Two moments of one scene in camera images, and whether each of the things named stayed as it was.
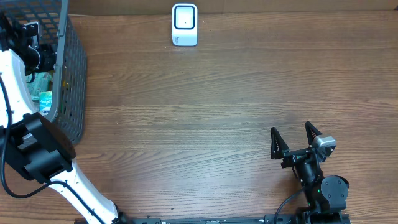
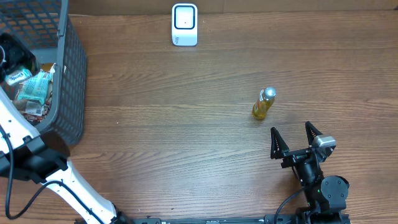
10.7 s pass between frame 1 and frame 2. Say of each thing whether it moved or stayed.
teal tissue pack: moved
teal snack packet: stayed
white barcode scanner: stayed
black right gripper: stayed
